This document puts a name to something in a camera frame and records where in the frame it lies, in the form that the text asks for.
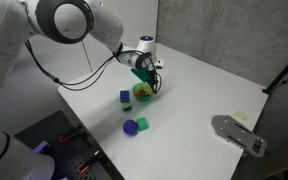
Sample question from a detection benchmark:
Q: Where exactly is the blue foam cube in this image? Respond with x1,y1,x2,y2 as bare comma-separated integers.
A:
120,90,130,103

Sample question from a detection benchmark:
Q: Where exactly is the yellow spiky toy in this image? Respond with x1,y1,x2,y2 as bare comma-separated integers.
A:
141,86,153,97

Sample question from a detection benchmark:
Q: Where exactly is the yellow sticky note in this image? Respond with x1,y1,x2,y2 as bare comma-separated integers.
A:
234,111,249,121

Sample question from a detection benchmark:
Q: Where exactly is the black perforated base board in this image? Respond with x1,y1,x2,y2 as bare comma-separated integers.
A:
15,111,125,180

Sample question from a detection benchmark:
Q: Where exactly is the lower orange black clamp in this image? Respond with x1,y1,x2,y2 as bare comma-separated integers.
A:
77,151,102,174

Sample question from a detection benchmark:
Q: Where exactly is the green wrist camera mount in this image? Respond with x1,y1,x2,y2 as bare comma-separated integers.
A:
131,69,149,82

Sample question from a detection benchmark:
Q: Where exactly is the black tripod leg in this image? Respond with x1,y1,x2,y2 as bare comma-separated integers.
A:
262,64,288,95

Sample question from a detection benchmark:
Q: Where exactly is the orange toy in bowl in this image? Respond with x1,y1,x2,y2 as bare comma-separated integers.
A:
135,92,143,99

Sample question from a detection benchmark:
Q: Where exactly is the green and blue foam block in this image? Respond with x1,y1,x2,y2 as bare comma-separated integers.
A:
121,103,132,112

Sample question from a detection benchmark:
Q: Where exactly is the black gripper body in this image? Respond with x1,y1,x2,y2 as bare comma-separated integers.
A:
135,52,164,77

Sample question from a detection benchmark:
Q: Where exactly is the purple spiky ball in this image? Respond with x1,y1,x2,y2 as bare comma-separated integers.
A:
123,120,138,136

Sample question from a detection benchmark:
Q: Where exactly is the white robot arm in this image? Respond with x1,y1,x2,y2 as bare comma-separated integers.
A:
0,0,161,180

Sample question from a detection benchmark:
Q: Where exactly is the orange black clamp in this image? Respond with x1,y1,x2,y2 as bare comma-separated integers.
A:
59,124,82,144
77,151,102,174

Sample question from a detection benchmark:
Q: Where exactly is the green foam cube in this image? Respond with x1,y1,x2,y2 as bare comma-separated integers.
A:
136,117,149,131

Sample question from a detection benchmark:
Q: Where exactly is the green plastic bowl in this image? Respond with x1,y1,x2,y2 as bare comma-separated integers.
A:
132,83,153,102

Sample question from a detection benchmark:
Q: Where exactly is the upper orange black clamp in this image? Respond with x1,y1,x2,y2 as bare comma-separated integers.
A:
59,124,82,144

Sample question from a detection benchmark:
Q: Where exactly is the grey metal mounting plate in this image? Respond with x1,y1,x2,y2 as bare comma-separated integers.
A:
210,115,267,158

